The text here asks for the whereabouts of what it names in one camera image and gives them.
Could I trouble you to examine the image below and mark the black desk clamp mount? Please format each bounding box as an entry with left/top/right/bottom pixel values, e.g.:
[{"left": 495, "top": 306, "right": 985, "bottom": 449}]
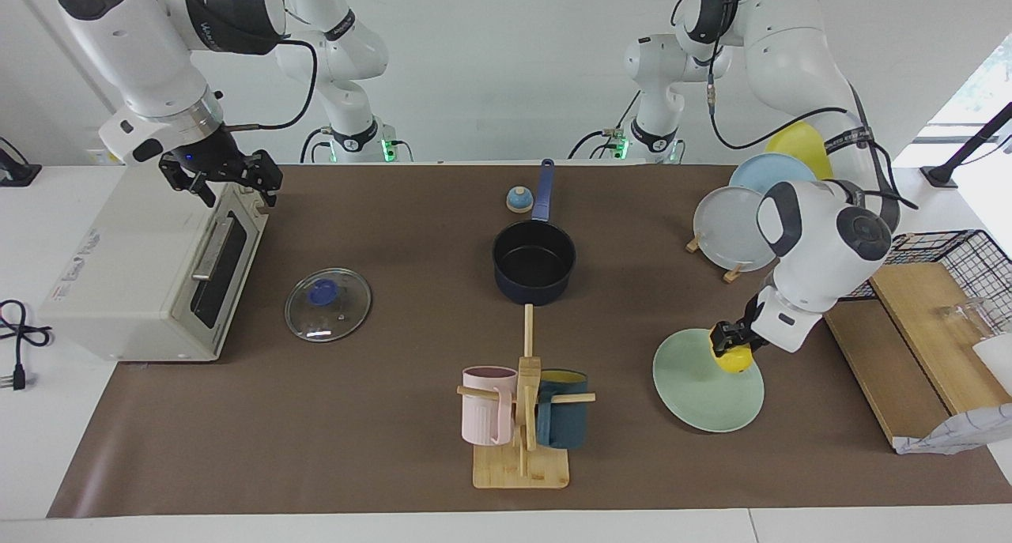
[{"left": 0, "top": 135, "right": 43, "bottom": 189}]

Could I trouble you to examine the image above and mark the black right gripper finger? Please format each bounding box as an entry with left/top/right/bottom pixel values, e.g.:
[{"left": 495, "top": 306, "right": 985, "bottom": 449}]
[
  {"left": 158, "top": 156, "right": 219, "bottom": 209},
  {"left": 239, "top": 149, "right": 285, "bottom": 209}
]

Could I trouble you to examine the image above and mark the black camera stand pole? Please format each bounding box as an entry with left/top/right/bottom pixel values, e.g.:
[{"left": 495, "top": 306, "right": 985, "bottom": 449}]
[{"left": 920, "top": 100, "right": 1012, "bottom": 189}]

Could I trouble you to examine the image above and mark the glass lid blue knob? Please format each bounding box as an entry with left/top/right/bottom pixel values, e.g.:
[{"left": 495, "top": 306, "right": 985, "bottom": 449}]
[{"left": 284, "top": 266, "right": 373, "bottom": 345}]

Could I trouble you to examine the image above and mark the wooden mug tree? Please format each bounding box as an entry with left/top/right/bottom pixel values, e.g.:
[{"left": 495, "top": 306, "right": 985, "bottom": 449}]
[{"left": 455, "top": 304, "right": 597, "bottom": 491}]

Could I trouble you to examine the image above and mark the mint green plate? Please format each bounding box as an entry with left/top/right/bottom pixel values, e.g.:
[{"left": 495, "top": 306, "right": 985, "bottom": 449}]
[{"left": 652, "top": 328, "right": 766, "bottom": 434}]

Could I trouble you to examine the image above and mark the clear glass cup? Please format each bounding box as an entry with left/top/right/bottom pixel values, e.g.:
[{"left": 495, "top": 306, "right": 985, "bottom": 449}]
[{"left": 936, "top": 296, "right": 999, "bottom": 348}]

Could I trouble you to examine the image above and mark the white crumpled paper sheet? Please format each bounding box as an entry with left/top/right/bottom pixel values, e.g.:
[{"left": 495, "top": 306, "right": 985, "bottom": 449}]
[{"left": 893, "top": 402, "right": 1012, "bottom": 456}]

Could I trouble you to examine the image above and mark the wooden shelf unit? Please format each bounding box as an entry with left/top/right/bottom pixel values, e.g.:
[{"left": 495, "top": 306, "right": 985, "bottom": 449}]
[{"left": 818, "top": 260, "right": 1012, "bottom": 449}]

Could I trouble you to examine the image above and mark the wooden plate rack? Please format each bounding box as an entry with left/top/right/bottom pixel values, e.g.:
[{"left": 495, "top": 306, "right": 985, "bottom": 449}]
[{"left": 685, "top": 231, "right": 749, "bottom": 284}]

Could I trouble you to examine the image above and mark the dark blue pot purple handle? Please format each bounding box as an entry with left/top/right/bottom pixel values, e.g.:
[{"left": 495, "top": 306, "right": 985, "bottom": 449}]
[{"left": 491, "top": 158, "right": 579, "bottom": 307}]

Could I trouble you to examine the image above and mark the dark teal mug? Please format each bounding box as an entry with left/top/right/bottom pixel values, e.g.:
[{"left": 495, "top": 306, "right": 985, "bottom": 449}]
[{"left": 535, "top": 368, "right": 590, "bottom": 451}]

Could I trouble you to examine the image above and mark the black wire basket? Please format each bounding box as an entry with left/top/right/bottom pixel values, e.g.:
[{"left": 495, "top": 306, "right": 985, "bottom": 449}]
[{"left": 838, "top": 228, "right": 1012, "bottom": 335}]

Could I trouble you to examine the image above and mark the yellow lemon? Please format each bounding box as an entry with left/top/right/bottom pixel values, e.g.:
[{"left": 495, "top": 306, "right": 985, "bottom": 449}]
[{"left": 712, "top": 342, "right": 755, "bottom": 375}]

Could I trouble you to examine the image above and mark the pink mug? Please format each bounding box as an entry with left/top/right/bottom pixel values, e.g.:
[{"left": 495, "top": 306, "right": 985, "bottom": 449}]
[{"left": 461, "top": 365, "right": 519, "bottom": 447}]

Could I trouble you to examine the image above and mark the grey plate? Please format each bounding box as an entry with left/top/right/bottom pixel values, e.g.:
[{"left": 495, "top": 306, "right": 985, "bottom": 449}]
[{"left": 693, "top": 185, "right": 780, "bottom": 273}]

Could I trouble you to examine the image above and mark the white plastic container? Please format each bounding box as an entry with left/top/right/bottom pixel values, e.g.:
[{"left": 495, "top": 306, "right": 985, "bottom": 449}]
[{"left": 972, "top": 333, "right": 1012, "bottom": 395}]

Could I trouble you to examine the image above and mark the brown table mat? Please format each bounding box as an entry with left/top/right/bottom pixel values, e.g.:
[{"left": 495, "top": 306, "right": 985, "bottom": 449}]
[{"left": 47, "top": 163, "right": 1012, "bottom": 519}]

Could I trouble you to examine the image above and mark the black power cable with plug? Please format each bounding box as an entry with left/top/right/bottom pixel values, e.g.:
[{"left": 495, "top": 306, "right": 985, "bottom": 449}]
[{"left": 0, "top": 299, "right": 53, "bottom": 393}]

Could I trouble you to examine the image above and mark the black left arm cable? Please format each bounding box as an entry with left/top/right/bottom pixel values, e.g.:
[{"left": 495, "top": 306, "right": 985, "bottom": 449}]
[{"left": 670, "top": 0, "right": 919, "bottom": 212}]

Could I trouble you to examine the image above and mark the beige toaster oven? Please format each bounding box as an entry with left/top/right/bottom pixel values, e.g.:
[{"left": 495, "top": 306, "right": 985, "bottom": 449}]
[{"left": 39, "top": 160, "right": 270, "bottom": 364}]

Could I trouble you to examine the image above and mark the yellow plate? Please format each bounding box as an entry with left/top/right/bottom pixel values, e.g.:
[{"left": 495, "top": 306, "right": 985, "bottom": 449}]
[{"left": 764, "top": 120, "right": 835, "bottom": 183}]

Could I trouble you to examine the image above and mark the light blue plate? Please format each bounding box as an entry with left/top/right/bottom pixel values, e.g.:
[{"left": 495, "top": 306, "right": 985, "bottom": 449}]
[{"left": 728, "top": 152, "right": 820, "bottom": 198}]

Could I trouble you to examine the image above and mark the black base cable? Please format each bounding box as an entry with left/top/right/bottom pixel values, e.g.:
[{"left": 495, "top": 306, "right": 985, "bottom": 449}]
[
  {"left": 568, "top": 92, "right": 643, "bottom": 163},
  {"left": 300, "top": 126, "right": 330, "bottom": 165}
]

